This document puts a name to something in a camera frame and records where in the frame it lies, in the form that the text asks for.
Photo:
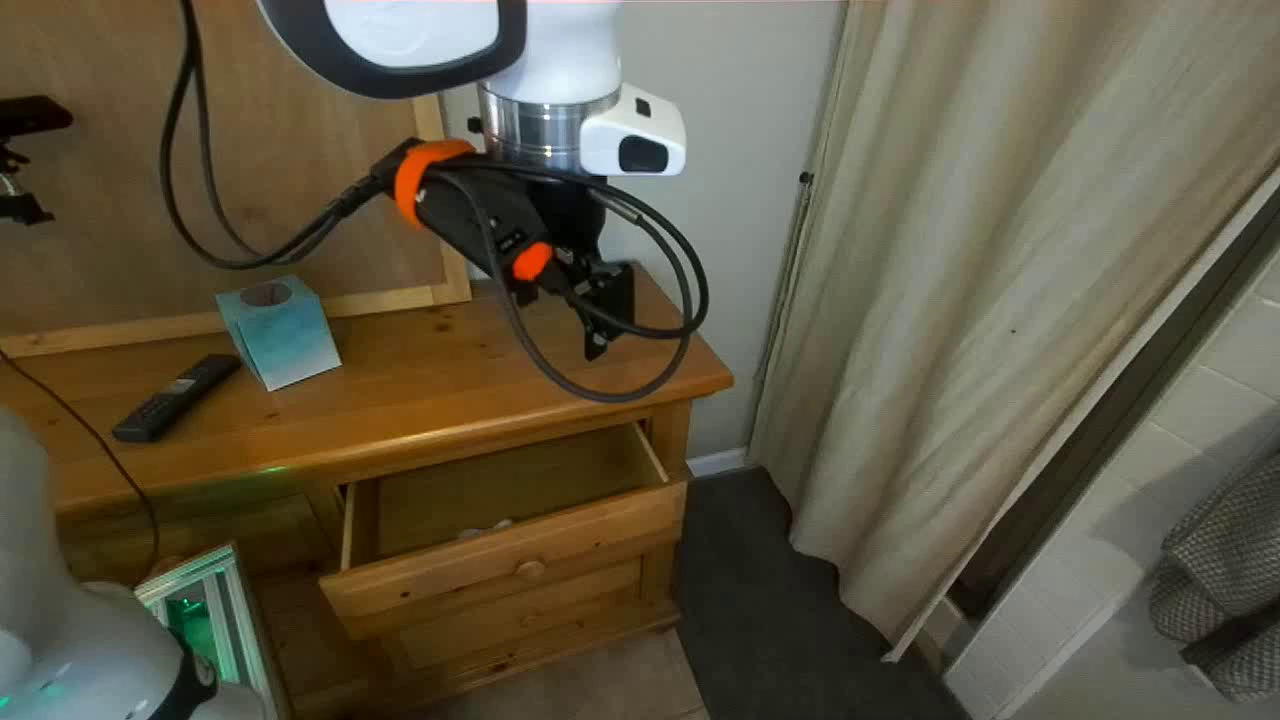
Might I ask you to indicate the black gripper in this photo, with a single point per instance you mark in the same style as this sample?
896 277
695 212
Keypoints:
579 223

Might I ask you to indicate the wooden drawer with knob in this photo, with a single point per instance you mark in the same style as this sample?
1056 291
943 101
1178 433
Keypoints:
535 543

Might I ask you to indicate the white rounded robot base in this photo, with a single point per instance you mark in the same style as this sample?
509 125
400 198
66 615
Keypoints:
66 601

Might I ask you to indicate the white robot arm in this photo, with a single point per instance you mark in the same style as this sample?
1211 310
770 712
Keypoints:
560 55

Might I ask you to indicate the lower wooden drawer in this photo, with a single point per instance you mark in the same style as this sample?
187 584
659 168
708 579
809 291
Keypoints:
535 624

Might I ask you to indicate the wooden dresser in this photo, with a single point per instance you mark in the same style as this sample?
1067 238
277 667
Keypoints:
440 401

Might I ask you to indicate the large round wooden knob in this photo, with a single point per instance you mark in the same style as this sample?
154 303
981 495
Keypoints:
528 566

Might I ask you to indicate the teal tissue box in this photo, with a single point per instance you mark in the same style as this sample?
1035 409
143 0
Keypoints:
282 335

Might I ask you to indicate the beige curtain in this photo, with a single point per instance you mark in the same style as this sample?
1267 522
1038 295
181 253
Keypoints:
1012 283

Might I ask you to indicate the black remote control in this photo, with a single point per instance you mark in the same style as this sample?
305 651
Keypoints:
177 397

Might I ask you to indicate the green white box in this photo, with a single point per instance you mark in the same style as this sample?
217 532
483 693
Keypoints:
215 623

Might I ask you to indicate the wooden back board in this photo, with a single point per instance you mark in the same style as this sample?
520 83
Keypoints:
121 172

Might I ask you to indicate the grey towel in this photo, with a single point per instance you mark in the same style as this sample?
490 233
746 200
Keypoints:
1222 584

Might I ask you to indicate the black orange wrist camera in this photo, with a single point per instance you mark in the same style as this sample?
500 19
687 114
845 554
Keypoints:
483 212

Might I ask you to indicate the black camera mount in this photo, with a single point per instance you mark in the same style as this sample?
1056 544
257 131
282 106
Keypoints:
24 153

